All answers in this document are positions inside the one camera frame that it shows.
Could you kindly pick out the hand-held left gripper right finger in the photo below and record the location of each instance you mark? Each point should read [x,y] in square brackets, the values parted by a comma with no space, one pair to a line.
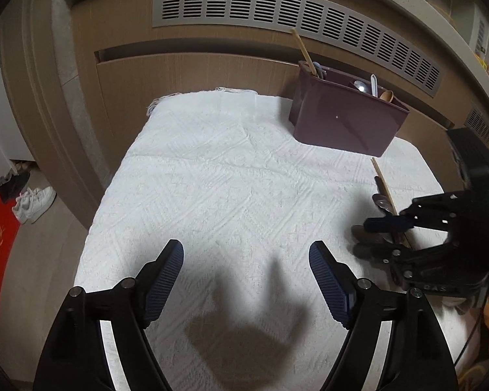
[330,281]

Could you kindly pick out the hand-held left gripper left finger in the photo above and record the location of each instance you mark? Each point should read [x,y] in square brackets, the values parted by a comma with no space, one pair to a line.
[163,281]

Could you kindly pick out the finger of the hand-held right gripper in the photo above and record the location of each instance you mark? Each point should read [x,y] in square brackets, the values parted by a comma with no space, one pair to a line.
[387,223]
[371,251]

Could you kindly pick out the black metal spoon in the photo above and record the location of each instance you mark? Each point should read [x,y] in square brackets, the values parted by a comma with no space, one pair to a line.
[381,203]
[360,86]

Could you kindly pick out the wooden chopstick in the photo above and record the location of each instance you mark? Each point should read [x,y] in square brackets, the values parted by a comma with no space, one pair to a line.
[303,53]
[385,189]

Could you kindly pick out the purple utensil holder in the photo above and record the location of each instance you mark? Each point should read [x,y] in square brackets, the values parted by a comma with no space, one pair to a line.
[342,122]

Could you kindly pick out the wooden spoon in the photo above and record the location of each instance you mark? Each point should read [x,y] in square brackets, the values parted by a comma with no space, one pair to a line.
[387,95]

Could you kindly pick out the white spoon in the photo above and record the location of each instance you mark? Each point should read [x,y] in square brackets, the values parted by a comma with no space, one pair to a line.
[373,85]

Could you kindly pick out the blue plastic spoon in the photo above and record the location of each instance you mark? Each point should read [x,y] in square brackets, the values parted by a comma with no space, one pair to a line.
[318,69]

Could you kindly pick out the white textured cloth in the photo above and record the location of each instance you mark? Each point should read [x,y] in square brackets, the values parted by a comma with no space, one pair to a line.
[228,195]

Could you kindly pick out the small grey vent grille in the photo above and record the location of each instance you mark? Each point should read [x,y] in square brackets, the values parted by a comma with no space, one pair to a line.
[479,124]

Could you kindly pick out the white sneaker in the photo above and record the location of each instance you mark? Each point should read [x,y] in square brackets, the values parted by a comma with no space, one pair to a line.
[41,207]
[28,198]

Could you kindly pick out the red doormat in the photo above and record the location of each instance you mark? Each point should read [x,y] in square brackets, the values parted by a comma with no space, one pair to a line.
[0,260]

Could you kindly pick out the black shoe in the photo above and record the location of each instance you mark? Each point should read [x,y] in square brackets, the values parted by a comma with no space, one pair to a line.
[10,185]

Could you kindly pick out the wooden kitchen cabinet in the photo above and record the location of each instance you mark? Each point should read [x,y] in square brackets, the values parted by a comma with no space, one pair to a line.
[187,69]

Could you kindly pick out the white shelf cabinet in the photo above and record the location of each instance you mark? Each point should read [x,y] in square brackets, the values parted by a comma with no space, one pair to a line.
[0,130]

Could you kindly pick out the large grey vent grille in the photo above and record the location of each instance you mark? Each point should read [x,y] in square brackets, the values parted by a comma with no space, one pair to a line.
[269,6]

